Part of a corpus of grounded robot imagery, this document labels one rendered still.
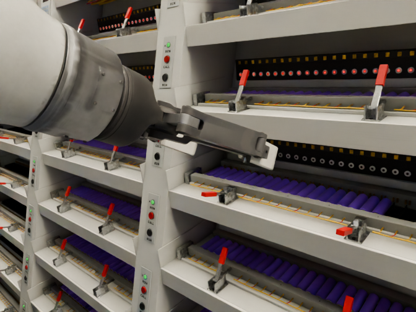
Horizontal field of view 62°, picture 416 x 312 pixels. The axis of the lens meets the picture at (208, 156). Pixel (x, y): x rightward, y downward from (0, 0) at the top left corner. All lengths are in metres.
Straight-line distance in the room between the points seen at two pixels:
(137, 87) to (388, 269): 0.45
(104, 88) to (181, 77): 0.54
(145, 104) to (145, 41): 0.64
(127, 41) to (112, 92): 0.72
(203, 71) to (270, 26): 0.25
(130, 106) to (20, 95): 0.09
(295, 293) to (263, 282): 0.07
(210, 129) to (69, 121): 0.13
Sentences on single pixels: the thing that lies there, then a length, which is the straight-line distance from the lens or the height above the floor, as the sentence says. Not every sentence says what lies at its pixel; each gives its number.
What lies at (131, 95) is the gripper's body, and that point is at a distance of 0.31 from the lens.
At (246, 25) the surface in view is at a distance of 0.73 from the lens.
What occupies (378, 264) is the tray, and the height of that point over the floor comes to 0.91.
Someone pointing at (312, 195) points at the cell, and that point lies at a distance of 0.70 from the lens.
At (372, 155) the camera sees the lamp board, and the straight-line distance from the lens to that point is 0.74.
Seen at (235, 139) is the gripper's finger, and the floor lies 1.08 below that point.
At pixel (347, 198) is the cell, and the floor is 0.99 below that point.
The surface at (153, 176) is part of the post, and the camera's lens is 0.86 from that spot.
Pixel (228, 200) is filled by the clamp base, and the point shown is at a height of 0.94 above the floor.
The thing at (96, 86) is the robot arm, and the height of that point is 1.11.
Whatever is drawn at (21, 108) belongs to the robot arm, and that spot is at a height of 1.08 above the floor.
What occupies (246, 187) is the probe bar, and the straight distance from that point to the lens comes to 0.74.
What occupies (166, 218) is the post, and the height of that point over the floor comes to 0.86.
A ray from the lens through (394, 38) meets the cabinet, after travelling 0.81.
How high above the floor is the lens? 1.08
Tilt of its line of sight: 4 degrees down
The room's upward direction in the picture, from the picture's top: 6 degrees clockwise
